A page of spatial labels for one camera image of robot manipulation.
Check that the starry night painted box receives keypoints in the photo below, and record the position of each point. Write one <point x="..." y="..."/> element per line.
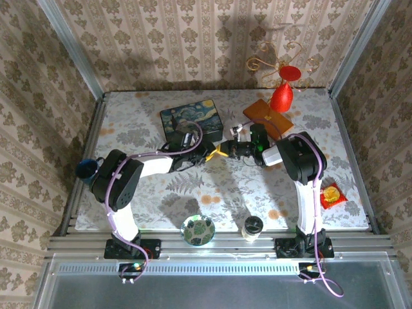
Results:
<point x="193" y="112"/>

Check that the white objects at top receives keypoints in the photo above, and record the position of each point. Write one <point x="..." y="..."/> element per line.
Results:
<point x="189" y="139"/>

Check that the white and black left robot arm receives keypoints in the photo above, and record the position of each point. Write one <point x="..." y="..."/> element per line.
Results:
<point x="122" y="180"/>

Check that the red and yellow packet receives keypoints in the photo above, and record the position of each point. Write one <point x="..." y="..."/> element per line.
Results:
<point x="333" y="195"/>

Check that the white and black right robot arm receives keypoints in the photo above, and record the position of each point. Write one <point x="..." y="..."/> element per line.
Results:
<point x="299" y="157"/>

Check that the perforated grey metal panel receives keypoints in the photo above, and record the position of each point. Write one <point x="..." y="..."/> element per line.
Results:
<point x="209" y="289"/>

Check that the aluminium side rail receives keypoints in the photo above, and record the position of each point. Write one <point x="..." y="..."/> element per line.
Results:
<point x="350" y="145"/>
<point x="93" y="135"/>

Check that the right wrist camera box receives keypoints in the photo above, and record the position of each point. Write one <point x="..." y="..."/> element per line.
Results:
<point x="236" y="131"/>

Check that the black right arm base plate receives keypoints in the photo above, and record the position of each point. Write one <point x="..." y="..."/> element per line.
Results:
<point x="284" y="249"/>

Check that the orange wooden board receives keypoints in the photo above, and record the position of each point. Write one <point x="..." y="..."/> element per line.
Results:
<point x="264" y="111"/>

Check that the aluminium frame post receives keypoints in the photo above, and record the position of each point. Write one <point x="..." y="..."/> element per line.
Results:
<point x="357" y="48"/>
<point x="71" y="48"/>

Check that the floral patterned table cover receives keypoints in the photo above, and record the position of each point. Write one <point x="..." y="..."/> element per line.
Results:
<point x="225" y="193"/>

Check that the leaf patterned round bowl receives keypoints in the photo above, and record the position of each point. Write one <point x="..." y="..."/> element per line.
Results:
<point x="198" y="230"/>

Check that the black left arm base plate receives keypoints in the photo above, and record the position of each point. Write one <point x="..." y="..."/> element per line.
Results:
<point x="151" y="248"/>

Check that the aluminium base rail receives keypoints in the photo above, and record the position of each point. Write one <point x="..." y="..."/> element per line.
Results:
<point x="225" y="246"/>

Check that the dark blue mug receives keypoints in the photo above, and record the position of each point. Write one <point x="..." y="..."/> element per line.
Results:
<point x="84" y="169"/>

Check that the glass jar with black lid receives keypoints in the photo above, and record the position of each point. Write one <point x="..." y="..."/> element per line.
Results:
<point x="252" y="227"/>

